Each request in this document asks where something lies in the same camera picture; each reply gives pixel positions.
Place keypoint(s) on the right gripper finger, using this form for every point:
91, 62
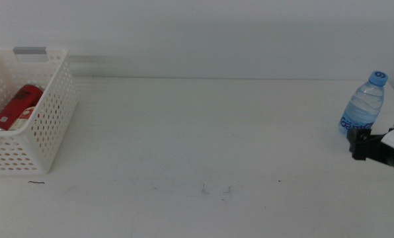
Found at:
357, 137

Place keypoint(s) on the clear water bottle blue cap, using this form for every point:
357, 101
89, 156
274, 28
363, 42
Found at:
364, 105

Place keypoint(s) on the red cola can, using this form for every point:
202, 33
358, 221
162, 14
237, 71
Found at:
18, 105

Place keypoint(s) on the white perforated plastic basket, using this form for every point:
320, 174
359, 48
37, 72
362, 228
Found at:
5, 134

